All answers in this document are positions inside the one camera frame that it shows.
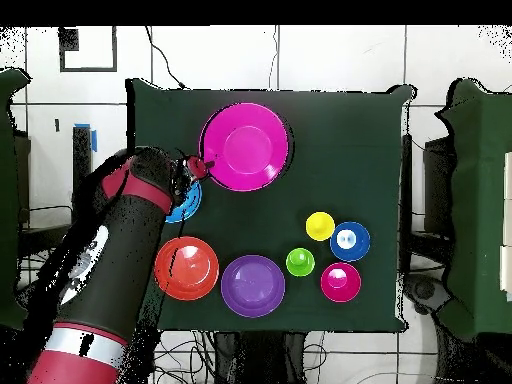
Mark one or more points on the large pink bowl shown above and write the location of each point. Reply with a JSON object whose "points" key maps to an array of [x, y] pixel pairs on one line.
{"points": [[248, 148]]}

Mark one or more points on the large orange bowl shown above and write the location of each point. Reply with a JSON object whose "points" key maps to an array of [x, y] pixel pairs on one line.
{"points": [[186, 268]]}

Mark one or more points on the green cup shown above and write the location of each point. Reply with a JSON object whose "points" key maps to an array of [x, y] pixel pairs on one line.
{"points": [[300, 262]]}

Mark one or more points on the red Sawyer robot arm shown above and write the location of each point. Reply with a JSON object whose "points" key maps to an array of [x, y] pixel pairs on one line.
{"points": [[120, 260]]}

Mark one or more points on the light blue bowl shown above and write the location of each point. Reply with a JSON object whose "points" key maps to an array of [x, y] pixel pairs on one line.
{"points": [[190, 202]]}

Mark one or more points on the blue tape strip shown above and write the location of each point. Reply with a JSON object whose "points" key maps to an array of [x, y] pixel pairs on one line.
{"points": [[94, 142]]}

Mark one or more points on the dark green tablecloth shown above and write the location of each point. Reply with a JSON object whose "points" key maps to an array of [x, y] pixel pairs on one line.
{"points": [[320, 160]]}

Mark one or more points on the yellow cup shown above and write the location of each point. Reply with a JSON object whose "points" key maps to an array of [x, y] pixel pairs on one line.
{"points": [[320, 226]]}

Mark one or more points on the purple bowl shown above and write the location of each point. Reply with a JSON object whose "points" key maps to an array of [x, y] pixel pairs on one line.
{"points": [[252, 286]]}

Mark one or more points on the small dark blue bowl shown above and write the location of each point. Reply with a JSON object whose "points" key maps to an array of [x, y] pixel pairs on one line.
{"points": [[338, 250]]}

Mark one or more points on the small crimson bowl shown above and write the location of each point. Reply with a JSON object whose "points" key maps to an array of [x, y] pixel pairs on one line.
{"points": [[340, 282]]}

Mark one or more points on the green cloth covered table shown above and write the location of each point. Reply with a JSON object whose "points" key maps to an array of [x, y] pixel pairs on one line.
{"points": [[480, 200], [10, 200]]}

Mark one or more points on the black caster base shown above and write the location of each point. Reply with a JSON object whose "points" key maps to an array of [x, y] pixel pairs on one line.
{"points": [[424, 290]]}

